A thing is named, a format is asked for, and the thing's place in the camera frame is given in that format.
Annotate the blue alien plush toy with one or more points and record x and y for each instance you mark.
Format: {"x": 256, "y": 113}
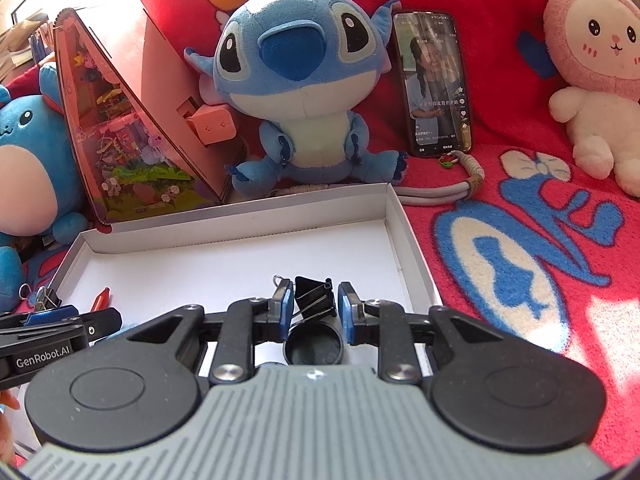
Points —
{"x": 300, "y": 85}

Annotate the large black binder clip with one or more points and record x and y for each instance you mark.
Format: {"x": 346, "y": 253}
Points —
{"x": 312, "y": 297}

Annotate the small black binder clip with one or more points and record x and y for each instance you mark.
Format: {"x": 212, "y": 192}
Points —
{"x": 44, "y": 297}

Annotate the white cardboard box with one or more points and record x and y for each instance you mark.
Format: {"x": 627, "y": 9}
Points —
{"x": 225, "y": 265}

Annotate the black smartphone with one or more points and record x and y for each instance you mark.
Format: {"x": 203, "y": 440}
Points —
{"x": 432, "y": 85}

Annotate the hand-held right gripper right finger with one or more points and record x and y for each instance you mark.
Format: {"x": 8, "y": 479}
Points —
{"x": 346, "y": 312}

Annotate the pink triangular miniature house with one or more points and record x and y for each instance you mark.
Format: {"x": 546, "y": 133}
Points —
{"x": 150, "y": 110}

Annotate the person's left hand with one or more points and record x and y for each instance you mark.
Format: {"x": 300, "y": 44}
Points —
{"x": 7, "y": 402}

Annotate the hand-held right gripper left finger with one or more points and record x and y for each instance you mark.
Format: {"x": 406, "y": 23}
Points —
{"x": 286, "y": 310}

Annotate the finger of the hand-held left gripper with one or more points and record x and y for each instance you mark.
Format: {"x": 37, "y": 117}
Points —
{"x": 52, "y": 314}
{"x": 102, "y": 324}

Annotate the black round cap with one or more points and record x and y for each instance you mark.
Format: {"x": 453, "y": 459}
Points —
{"x": 314, "y": 347}

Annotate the stack of books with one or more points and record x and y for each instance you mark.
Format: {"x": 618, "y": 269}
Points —
{"x": 20, "y": 45}

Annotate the small pink box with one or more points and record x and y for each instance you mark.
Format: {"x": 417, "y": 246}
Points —
{"x": 212, "y": 125}

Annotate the round blue plush toy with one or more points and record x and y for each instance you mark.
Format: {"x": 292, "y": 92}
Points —
{"x": 30, "y": 170}

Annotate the light blue clip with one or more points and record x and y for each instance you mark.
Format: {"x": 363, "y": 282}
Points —
{"x": 127, "y": 328}

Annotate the pink bunny plush toy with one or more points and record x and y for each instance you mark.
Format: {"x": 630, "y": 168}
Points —
{"x": 595, "y": 85}

